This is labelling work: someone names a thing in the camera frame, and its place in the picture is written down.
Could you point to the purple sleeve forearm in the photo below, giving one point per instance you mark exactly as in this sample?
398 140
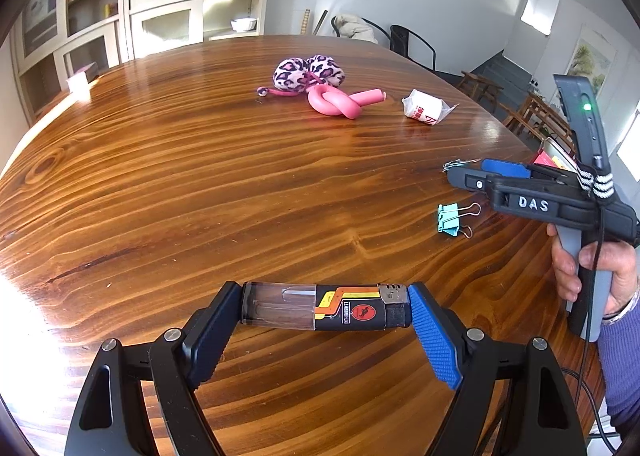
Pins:
618 347

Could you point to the person's right hand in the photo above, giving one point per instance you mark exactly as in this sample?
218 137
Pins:
617 257

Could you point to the hanging scroll painting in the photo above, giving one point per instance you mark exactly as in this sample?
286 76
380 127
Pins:
593 57

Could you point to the small wooden stool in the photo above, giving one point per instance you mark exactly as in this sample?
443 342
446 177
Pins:
478 87

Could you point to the wooden dining table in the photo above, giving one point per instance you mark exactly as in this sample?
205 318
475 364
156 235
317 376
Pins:
560 131

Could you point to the large teal binder clip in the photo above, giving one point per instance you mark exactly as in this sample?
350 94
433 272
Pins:
449 219

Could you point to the pink tin box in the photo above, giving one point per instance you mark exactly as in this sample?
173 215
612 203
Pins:
558 157

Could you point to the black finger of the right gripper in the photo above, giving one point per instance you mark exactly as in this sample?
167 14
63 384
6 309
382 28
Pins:
468 179

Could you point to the white bowl in cabinet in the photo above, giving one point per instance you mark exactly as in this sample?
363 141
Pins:
244 25

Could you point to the long wooden bench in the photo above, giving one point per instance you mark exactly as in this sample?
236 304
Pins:
531 116

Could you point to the beige glass-door cabinet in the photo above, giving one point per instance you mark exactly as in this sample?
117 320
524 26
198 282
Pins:
52 39

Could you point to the small white box on table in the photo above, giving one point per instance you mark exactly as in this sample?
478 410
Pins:
81 82

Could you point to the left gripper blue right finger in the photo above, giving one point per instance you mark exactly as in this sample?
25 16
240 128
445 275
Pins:
539 415

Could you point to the pink foam twist roller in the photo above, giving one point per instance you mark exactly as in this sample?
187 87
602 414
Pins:
331 101

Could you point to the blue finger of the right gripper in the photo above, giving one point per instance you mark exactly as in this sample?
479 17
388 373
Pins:
505 168

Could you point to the white wrapped tissue pack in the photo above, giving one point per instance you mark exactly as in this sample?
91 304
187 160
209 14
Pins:
425 108

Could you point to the small teal binder clip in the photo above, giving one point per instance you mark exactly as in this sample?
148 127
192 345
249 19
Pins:
463 163

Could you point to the leopard print pompom scrunchie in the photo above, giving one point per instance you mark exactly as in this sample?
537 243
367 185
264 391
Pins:
297 74

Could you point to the black chair with white jacket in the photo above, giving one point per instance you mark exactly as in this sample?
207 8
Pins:
380 34

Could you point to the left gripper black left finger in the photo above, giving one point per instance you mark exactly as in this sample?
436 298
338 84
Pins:
110 417

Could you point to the white puffer jacket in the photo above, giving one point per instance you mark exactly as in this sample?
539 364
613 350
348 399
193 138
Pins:
350 26

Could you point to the wooden measuring stick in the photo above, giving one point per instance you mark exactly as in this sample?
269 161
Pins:
305 22

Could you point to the black metal chair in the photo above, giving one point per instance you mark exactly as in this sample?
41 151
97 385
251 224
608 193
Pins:
413 47

